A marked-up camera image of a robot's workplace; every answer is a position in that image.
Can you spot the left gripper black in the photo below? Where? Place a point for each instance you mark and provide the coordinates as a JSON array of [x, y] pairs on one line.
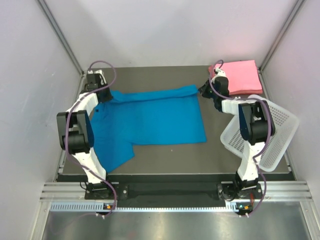
[[108, 97]]

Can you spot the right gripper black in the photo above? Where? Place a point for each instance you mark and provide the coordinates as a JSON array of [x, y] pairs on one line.
[[203, 90]]

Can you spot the blue t shirt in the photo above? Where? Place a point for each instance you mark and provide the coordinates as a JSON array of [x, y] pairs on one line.
[[165, 117]]

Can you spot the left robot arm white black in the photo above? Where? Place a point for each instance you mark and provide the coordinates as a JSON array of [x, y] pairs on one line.
[[76, 134]]

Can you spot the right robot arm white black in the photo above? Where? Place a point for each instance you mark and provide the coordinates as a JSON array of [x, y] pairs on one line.
[[256, 127]]

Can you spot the folded pink t shirt stack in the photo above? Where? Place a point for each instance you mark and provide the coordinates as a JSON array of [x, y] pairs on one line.
[[243, 78]]

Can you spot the white perforated plastic basket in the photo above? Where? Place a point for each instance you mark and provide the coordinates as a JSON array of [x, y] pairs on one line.
[[286, 125]]

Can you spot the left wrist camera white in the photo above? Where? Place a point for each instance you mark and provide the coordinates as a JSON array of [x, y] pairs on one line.
[[99, 72]]

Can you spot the left aluminium corner post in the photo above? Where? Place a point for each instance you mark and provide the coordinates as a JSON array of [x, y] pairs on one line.
[[60, 35]]

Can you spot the aluminium corner post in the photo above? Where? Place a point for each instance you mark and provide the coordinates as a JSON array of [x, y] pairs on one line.
[[60, 35], [298, 4]]

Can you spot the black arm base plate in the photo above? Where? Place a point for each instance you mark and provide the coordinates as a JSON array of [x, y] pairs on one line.
[[183, 202]]

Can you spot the aluminium frame rail front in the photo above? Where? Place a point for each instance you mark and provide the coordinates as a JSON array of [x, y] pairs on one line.
[[274, 191]]

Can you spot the right aluminium corner post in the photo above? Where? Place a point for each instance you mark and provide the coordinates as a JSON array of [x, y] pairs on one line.
[[298, 4]]

